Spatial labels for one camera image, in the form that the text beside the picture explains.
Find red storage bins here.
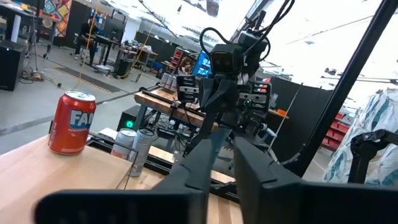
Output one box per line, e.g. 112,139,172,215
321,112,351,152

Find orange Fanta soda can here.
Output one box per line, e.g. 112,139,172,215
47,89,98,156

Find person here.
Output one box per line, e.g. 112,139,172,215
73,15,101,63

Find black partition panel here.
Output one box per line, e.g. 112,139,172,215
269,76,334,163

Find black camera cable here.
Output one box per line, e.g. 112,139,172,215
198,26,233,57

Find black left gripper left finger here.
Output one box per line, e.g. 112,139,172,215
33,126,233,224

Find white teal patterned cloth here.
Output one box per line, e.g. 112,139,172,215
322,88,398,187

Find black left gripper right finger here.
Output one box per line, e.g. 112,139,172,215
233,136,398,224

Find wooden workbench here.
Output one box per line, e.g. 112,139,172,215
133,86,290,129

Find black box cabinet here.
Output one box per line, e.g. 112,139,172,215
0,39,28,92

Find colourful patterned wall art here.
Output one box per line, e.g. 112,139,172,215
42,0,73,39

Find black rig frame post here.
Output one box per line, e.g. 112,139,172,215
281,0,398,179

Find tall grey drink can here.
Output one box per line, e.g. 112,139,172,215
128,127,156,178

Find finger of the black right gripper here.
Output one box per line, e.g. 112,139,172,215
217,79,241,128
185,77,230,156

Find black computer tower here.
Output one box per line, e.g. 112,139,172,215
116,105,141,132

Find black office desk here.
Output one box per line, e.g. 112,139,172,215
89,32,127,68

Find black aluminium table frame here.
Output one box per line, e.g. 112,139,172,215
86,132,242,205

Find blue lit monitor screen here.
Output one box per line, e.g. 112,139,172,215
192,50,213,78

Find white paper roll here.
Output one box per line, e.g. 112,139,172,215
10,14,22,44

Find black arched bracket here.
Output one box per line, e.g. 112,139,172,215
347,128,398,185

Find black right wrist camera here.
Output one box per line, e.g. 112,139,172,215
209,42,244,76

